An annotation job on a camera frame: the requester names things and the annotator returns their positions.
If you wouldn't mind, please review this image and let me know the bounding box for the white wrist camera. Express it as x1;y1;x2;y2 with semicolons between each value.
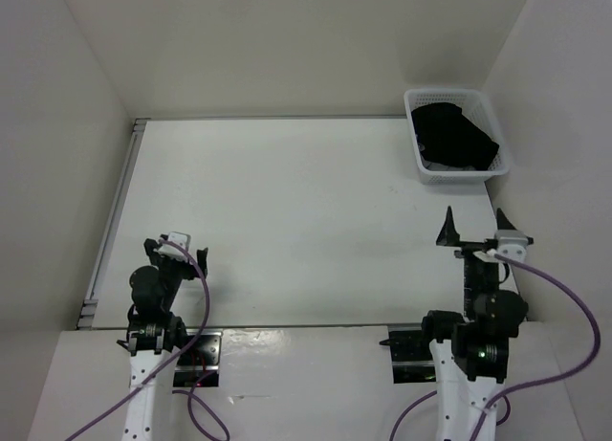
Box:
157;232;191;260
487;230;534;262

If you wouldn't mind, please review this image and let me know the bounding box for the aluminium table edge rail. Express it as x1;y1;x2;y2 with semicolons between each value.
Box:
76;118;150;330

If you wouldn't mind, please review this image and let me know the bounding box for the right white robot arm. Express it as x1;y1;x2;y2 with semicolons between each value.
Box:
418;210;533;440

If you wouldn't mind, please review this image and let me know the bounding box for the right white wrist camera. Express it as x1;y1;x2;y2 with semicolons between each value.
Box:
487;230;534;262

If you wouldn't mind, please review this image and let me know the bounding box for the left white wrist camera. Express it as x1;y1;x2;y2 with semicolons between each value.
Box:
157;232;191;260

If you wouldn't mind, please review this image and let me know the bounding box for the white plastic basket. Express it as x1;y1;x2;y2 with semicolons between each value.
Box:
404;87;510;185

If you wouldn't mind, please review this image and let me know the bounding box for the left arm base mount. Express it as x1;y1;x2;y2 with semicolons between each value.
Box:
173;330;223;389

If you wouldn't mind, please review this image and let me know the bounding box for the black skirt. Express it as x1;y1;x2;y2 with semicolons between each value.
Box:
410;102;499;171

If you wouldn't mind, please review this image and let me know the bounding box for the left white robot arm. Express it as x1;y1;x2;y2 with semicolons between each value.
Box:
122;232;208;440

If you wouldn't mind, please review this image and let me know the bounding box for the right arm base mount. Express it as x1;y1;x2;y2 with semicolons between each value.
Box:
379;325;435;385

